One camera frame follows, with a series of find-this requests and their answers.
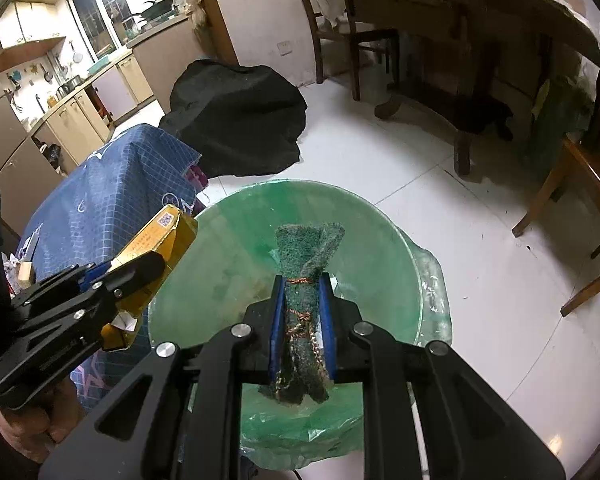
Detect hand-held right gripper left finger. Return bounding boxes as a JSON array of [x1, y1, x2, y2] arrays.
[[39, 274, 288, 480]]

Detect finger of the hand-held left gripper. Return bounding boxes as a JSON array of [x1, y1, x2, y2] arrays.
[[0, 251, 166, 409], [10, 262, 113, 320]]

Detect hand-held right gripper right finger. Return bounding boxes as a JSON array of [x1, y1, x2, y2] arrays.
[[319, 274, 566, 480]]

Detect yellow cardboard box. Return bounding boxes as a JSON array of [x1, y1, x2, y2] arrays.
[[100, 204, 199, 352]]

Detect green scouring pad roll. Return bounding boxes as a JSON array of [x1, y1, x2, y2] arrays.
[[257, 221, 346, 406]]

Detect green trash bin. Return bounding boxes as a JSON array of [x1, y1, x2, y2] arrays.
[[147, 178, 426, 471]]

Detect person's left hand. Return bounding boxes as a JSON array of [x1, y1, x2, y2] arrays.
[[0, 377, 88, 463]]

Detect blue checked star tablecloth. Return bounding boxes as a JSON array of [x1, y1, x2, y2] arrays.
[[17, 122, 211, 411]]

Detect beige refrigerator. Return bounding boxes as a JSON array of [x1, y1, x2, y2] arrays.
[[0, 42, 68, 221]]

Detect beige kitchen cabinets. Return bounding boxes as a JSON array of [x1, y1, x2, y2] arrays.
[[30, 12, 196, 171]]

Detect black cloth cover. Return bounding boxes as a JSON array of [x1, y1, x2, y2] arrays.
[[159, 59, 308, 178]]

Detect hanging beige bag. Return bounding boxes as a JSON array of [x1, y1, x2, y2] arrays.
[[187, 2, 209, 29]]

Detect kitchen window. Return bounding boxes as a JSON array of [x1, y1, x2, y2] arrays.
[[67, 0, 131, 58]]

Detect black wok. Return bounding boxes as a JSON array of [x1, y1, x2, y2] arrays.
[[139, 0, 177, 17]]

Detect dark wooden chair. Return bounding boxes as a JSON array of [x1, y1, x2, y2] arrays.
[[300, 0, 402, 102]]

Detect light wooden chair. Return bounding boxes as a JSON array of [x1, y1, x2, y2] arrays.
[[511, 135, 600, 317]]

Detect green plastic bag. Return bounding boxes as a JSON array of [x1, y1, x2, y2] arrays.
[[525, 75, 597, 171]]

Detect beige wall cabinet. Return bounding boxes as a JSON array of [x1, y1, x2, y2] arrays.
[[0, 0, 68, 73]]

